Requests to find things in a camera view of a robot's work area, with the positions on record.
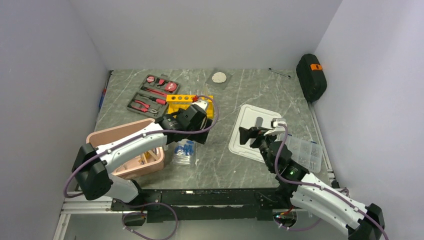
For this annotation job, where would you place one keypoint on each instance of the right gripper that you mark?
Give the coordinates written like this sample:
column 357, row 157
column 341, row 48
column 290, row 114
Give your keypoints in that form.
column 253, row 132

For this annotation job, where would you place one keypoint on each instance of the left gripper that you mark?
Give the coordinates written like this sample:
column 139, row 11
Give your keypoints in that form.
column 199, row 137

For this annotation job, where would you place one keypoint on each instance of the yellow test tube rack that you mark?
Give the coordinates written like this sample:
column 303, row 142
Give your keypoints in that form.
column 182, row 101

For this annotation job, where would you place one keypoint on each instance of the bag of blue caps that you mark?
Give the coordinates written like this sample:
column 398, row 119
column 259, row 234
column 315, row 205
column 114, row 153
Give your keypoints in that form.
column 184, row 153

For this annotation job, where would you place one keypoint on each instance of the pink plastic bin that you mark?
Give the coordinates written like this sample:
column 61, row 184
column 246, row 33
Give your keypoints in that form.
column 124, row 162

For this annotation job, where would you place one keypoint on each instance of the wooden test tube clamp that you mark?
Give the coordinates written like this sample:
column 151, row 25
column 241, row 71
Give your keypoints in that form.
column 148, row 157

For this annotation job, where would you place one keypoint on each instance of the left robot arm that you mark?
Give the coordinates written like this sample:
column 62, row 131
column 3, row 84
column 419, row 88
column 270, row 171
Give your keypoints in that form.
column 93, row 167

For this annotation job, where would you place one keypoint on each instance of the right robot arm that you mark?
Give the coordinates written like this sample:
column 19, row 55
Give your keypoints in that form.
column 301, row 188

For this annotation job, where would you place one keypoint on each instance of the red tape measure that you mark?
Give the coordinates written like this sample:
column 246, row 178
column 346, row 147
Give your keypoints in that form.
column 171, row 87

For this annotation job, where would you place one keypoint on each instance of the grey tool case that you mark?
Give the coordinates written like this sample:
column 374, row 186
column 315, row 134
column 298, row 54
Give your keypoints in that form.
column 159, row 85

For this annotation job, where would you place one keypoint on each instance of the red black pliers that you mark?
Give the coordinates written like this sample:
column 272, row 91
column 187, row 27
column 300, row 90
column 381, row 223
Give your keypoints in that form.
column 143, row 107

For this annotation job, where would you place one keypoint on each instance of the red electrical tape roll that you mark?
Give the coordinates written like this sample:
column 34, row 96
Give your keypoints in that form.
column 150, row 79

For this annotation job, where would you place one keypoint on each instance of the red utility knife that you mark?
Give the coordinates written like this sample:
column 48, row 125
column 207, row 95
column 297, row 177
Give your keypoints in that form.
column 156, row 92

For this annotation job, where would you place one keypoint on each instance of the clear plastic box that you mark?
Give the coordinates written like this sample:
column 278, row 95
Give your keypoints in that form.
column 306, row 153

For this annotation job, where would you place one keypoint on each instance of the silver wrench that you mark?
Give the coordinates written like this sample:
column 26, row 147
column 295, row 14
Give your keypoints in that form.
column 279, row 73

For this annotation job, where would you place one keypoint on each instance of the black tool case orange latch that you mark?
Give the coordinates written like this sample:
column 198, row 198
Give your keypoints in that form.
column 311, row 77

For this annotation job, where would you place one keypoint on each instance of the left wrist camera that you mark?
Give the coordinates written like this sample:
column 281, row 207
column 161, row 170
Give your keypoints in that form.
column 201, row 103

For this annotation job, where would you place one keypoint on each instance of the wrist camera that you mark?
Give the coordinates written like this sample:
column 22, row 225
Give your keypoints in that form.
column 278, row 126
column 201, row 103

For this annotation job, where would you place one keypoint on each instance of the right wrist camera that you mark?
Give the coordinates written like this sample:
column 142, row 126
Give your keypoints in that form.
column 278, row 126

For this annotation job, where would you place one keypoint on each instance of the red handled screwdriver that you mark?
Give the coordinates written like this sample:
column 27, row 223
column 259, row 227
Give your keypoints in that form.
column 155, row 99

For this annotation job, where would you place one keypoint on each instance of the wire gauze with white centre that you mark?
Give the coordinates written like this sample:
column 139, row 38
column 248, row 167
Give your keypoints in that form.
column 219, row 79

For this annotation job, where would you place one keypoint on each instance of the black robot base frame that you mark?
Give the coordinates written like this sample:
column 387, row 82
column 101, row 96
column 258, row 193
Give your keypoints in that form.
column 162, row 205

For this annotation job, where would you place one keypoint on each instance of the blue red screwdriver by wall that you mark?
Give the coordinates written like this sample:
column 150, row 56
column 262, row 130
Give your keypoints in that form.
column 103, row 93

